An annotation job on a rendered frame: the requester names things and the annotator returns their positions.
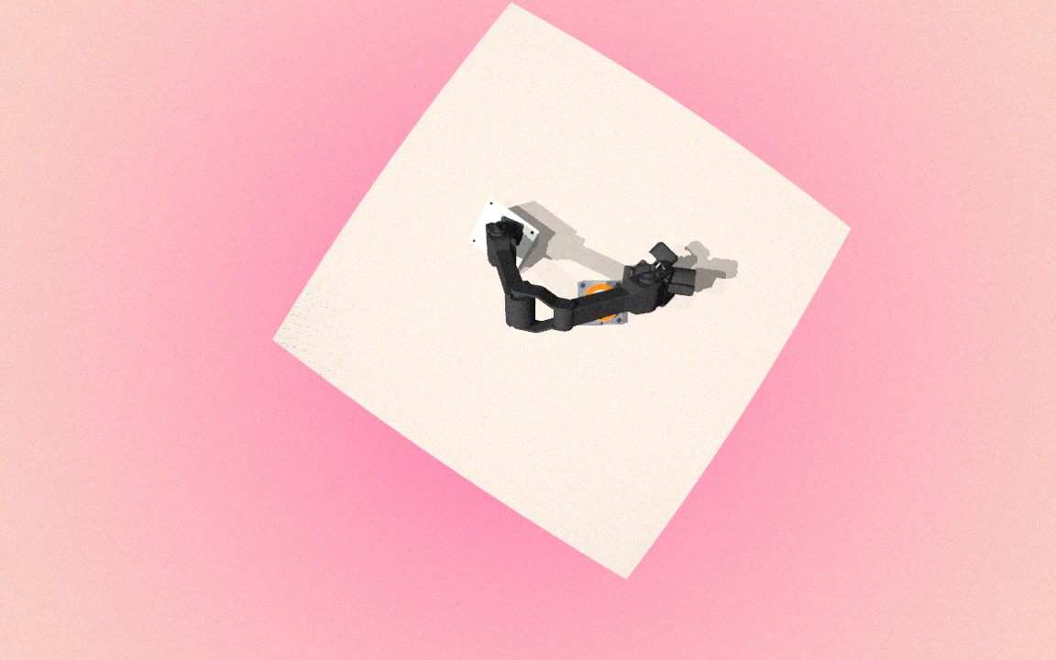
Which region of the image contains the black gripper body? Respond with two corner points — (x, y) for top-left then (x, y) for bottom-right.
(635, 241), (678, 269)

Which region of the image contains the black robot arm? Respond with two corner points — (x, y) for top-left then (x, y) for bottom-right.
(486, 215), (696, 334)

